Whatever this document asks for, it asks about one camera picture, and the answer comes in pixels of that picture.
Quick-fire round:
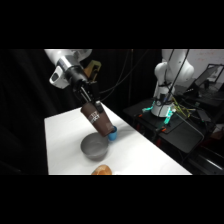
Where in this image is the blue plastic cup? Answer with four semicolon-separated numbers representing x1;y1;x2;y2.
106;125;119;142

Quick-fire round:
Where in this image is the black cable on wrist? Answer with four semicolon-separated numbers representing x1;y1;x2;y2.
98;49;151;101

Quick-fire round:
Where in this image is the black monitor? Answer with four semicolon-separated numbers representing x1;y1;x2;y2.
194;63;224;90

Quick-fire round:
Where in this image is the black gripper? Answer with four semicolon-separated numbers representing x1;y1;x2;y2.
65;64;104;114

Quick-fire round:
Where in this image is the black curtain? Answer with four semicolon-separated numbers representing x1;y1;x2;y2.
0;49;165;176

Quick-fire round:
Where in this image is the tan wrist camera mount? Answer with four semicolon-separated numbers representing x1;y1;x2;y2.
82;60;102;82

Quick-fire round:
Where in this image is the grey bowl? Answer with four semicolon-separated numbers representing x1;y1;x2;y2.
79;131;112;161

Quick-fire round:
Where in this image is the orange bread piece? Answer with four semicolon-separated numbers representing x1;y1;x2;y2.
90;163;114;176

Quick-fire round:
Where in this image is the yellow-green cable bundle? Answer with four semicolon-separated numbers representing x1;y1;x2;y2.
172;102;193;119

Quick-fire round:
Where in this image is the black robot stand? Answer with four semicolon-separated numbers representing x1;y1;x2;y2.
122;97;206;155

